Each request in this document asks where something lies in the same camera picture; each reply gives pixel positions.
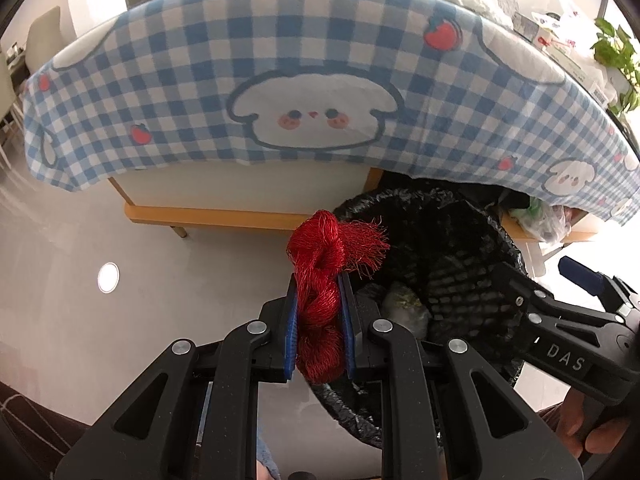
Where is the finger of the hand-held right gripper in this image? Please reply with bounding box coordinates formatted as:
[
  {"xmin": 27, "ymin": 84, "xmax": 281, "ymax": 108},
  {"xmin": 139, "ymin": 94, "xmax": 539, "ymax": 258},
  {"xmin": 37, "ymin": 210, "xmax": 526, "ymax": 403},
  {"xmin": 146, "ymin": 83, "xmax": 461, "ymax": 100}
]
[
  {"xmin": 559, "ymin": 255, "xmax": 640, "ymax": 331},
  {"xmin": 492, "ymin": 263, "xmax": 627, "ymax": 342}
]

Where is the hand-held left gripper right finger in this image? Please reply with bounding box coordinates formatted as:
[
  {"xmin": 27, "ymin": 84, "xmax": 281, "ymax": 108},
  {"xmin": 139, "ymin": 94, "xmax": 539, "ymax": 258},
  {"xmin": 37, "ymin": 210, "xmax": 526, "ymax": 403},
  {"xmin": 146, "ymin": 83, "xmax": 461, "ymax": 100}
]
[{"xmin": 337, "ymin": 272, "xmax": 586, "ymax": 480}]

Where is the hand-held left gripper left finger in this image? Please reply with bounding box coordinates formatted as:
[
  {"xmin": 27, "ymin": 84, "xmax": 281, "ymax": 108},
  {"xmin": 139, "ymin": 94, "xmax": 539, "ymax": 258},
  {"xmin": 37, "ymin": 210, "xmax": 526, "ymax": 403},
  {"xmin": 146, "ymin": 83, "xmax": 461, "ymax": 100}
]
[{"xmin": 52, "ymin": 275, "xmax": 301, "ymax": 480}]

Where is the black trash bin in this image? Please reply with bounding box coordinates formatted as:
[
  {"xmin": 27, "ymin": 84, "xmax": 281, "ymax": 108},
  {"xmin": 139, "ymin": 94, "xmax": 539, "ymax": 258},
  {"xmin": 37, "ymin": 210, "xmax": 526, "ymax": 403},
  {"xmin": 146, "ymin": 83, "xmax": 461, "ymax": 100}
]
[{"xmin": 305, "ymin": 187, "xmax": 531, "ymax": 456}]

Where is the person's right hand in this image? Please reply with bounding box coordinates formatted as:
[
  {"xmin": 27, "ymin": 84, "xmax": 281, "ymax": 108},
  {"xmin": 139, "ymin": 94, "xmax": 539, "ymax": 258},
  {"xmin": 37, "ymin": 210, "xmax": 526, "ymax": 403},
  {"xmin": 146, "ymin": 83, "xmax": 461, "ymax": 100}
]
[{"xmin": 537, "ymin": 389, "xmax": 633, "ymax": 462}]

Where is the crumpled plastic wrapper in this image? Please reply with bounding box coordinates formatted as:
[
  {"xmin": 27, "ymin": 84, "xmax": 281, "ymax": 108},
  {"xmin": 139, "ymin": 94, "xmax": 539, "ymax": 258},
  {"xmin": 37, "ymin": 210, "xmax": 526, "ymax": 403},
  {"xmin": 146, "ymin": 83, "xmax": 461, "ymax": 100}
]
[{"xmin": 381, "ymin": 281, "xmax": 432, "ymax": 337}]

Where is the clear plastic bag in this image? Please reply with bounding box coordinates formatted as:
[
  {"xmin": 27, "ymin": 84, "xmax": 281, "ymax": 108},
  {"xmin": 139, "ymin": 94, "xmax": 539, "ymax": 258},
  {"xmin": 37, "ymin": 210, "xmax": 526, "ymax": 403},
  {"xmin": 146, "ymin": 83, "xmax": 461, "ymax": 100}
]
[{"xmin": 510, "ymin": 199, "xmax": 575, "ymax": 247}]

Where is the wooden table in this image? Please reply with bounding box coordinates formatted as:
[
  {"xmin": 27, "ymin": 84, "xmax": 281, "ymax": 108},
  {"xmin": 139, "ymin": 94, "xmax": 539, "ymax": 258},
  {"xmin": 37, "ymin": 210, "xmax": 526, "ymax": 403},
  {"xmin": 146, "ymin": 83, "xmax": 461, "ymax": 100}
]
[{"xmin": 107, "ymin": 165, "xmax": 601, "ymax": 248}]

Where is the green white flat box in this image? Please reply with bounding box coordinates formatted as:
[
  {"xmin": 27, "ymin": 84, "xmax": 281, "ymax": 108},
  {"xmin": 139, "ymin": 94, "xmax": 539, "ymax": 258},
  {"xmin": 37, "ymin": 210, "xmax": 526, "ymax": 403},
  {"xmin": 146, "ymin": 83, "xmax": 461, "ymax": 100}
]
[{"xmin": 549, "ymin": 45, "xmax": 618, "ymax": 107}]

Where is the green potted plant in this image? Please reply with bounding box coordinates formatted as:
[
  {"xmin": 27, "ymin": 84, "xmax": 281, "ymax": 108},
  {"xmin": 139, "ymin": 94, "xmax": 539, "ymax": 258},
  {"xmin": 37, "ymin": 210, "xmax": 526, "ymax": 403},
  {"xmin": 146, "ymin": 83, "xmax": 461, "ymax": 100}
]
[{"xmin": 592, "ymin": 17, "xmax": 640, "ymax": 117}]

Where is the white plastic bag red print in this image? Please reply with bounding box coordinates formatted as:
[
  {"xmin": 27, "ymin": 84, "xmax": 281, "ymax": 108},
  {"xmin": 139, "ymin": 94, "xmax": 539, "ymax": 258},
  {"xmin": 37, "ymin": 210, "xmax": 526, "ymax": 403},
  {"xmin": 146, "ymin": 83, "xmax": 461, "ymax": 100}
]
[{"xmin": 544, "ymin": 0, "xmax": 602, "ymax": 61}]

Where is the blue checked printed tablecloth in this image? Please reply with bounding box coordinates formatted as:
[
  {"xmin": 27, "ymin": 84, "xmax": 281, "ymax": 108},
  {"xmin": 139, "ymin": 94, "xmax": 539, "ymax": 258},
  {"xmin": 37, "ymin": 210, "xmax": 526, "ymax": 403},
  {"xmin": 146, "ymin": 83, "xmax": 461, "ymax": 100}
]
[{"xmin": 22, "ymin": 0, "xmax": 640, "ymax": 223}]

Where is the dark brown patterned cloth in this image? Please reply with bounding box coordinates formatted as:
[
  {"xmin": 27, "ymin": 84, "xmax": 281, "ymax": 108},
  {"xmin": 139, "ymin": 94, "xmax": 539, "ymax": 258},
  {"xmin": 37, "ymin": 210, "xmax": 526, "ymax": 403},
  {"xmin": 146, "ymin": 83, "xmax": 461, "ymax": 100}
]
[{"xmin": 0, "ymin": 381, "xmax": 92, "ymax": 480}]

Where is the beige chair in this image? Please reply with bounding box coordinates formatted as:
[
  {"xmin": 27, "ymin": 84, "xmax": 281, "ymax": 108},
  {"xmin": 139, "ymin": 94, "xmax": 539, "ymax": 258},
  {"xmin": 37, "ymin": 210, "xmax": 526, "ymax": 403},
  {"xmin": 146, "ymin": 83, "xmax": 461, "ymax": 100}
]
[
  {"xmin": 25, "ymin": 6, "xmax": 63, "ymax": 72},
  {"xmin": 0, "ymin": 60, "xmax": 26, "ymax": 171}
]

